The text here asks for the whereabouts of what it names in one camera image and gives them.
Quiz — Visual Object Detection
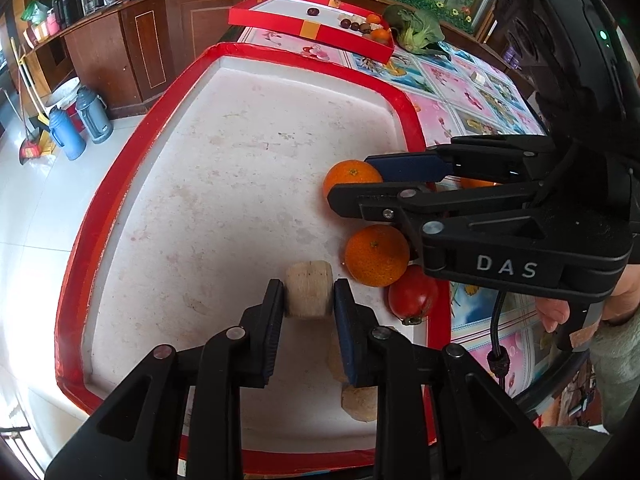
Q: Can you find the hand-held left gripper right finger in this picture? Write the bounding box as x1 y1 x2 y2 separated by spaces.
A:
334 279 573 480

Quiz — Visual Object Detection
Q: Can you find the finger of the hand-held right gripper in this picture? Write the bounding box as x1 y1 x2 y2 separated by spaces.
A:
365 135 557 182
327 182 543 233

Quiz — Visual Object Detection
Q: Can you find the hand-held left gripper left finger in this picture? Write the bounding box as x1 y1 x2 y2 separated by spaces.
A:
45 280 286 480

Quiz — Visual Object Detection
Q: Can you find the wooden block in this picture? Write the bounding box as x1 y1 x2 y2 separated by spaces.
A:
285 260 334 321

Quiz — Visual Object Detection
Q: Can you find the red tomato with stem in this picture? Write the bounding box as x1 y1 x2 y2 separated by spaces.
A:
388 265 441 326

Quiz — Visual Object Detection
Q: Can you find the red tray with white inside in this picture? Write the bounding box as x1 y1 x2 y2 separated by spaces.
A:
54 42 453 476

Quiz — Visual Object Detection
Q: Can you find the person's right forearm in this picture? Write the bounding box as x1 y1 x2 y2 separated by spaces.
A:
590 260 640 433

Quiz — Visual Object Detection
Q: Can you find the person's right hand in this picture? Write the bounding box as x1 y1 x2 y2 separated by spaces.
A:
536 297 571 333

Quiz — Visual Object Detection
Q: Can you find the green bok choy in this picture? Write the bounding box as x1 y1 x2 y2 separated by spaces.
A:
382 5 451 56

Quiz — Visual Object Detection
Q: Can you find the far red box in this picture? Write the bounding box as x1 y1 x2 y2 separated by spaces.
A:
228 0 396 63

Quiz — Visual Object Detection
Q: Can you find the person's grey clothing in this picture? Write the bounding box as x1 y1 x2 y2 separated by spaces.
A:
540 425 618 480

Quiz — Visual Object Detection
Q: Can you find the grey thermos flask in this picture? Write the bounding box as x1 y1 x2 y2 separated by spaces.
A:
75 85 115 145

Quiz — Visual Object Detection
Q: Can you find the blue thermos flask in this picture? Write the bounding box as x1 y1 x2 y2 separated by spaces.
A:
47 107 87 162

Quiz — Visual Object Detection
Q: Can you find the wooden sideboard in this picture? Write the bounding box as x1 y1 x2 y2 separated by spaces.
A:
25 0 281 121

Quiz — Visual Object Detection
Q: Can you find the red broom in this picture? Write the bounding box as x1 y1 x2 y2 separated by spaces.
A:
10 37 57 166

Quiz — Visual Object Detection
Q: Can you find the metal basin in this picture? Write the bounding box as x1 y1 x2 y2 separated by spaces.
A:
46 77 81 111

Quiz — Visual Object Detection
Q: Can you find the black kitchen appliance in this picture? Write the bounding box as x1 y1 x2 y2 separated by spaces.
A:
52 0 83 28

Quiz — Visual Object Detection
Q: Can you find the green bag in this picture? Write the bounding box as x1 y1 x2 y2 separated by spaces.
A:
22 0 51 26

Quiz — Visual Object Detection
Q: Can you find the black cable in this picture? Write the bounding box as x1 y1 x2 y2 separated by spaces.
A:
489 290 512 386

